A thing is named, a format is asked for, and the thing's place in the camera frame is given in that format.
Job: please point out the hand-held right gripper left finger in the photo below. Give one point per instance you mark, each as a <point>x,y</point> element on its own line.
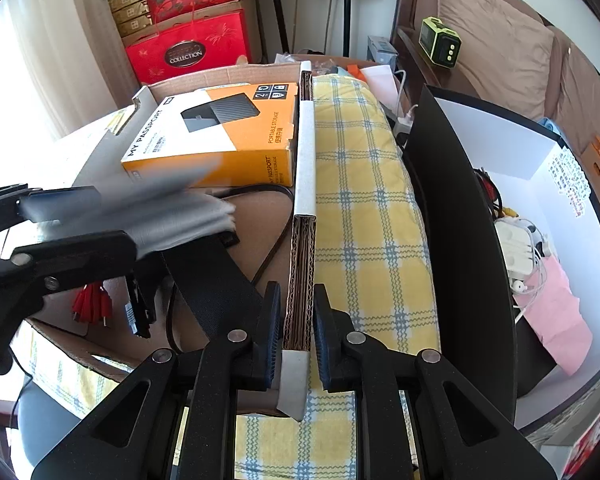
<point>272,342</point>

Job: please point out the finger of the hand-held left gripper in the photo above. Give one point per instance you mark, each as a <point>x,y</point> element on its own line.
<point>80,255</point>
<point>55,202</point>

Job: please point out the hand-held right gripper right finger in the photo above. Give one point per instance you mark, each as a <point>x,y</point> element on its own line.
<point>322,347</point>

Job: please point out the small black labelled device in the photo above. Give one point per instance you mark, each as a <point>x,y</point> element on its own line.
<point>140,305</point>

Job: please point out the white leaflet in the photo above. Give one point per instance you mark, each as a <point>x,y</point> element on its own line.
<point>180,220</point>

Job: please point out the white cardboard box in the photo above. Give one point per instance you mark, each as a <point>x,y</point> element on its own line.
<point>305,160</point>

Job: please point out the orange white hard drive box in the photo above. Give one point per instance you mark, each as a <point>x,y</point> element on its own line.
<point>240,135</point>

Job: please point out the dark chair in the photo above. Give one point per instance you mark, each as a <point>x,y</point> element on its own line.
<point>55,405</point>

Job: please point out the yellow plaid tablecloth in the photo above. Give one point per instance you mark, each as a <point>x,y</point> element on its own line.
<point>360,210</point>

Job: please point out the white curtain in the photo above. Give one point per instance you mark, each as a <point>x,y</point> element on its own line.
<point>40,60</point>

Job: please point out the black storage box white inside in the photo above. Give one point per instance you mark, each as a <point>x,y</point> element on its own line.
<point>455,200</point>

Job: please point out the red gift box with cakes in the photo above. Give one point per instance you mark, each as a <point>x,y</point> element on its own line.
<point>190,55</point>

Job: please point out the stack of yellow brown boxes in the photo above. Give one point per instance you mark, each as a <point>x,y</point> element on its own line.
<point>130,15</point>

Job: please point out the white earphones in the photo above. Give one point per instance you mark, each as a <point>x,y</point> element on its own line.
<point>527,287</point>

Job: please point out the pink bag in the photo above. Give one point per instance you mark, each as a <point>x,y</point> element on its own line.
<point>555,320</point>

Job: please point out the white paper bag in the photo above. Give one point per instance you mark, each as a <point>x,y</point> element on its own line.
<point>382,87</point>

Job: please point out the clear plastic bag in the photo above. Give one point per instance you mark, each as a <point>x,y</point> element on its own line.
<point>320,62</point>

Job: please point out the red white printed packet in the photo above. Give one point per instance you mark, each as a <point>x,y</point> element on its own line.
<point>595,445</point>

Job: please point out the grey blue box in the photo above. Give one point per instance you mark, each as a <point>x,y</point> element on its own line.
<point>382,50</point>

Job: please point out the green black device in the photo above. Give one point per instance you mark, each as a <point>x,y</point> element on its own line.
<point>440,42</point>

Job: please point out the black speaker stand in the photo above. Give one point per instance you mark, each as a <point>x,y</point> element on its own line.
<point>346,20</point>

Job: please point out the brown sofa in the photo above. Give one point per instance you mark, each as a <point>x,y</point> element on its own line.
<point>500,35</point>

